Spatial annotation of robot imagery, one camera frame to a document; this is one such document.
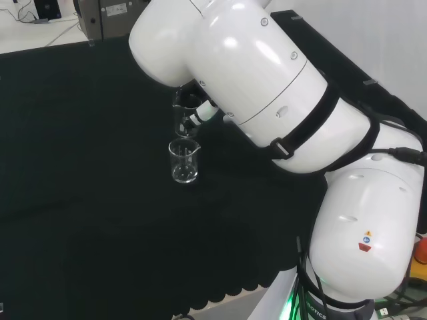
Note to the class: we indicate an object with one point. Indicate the clear glass beaker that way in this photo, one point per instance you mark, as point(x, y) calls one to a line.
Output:
point(183, 176)
point(181, 131)

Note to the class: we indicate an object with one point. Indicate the black bench cloth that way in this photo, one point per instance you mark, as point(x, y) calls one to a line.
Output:
point(83, 173)

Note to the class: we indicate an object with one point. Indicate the grey metal cabinet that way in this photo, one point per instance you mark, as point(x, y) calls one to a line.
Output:
point(113, 16)

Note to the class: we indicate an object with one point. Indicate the yellow stop button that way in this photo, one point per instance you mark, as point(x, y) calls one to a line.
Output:
point(421, 266)

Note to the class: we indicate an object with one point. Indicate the black box device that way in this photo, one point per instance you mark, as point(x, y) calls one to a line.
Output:
point(48, 8)

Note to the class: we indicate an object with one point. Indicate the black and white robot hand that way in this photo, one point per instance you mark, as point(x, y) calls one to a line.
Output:
point(203, 111)

